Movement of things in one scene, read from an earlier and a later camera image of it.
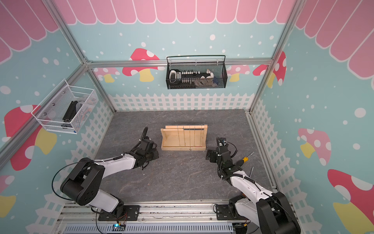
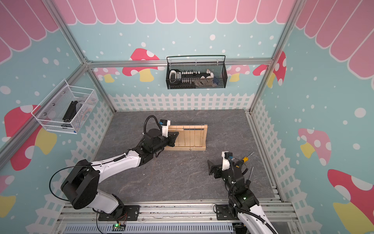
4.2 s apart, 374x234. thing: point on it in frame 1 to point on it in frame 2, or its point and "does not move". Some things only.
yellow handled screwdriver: (246, 158) does not move
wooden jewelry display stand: (184, 138) does not move
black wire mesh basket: (195, 72) does not move
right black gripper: (212, 157) to (215, 166)
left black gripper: (156, 156) to (172, 138)
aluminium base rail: (82, 218) does not move
